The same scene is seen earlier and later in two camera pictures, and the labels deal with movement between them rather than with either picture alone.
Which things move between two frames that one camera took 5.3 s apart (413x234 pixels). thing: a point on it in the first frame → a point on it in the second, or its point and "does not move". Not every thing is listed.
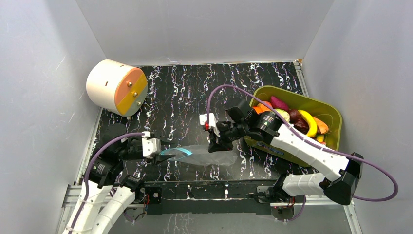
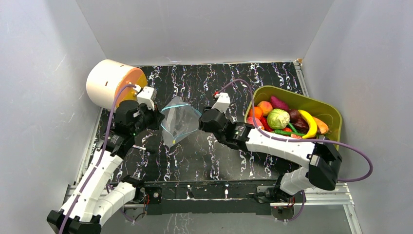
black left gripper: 158,158 → 157,116
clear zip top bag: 200,155 → 180,119
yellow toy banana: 312,127 does not move
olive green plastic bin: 331,117 does not move
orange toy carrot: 322,126 does not move
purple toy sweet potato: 277,104 does not move
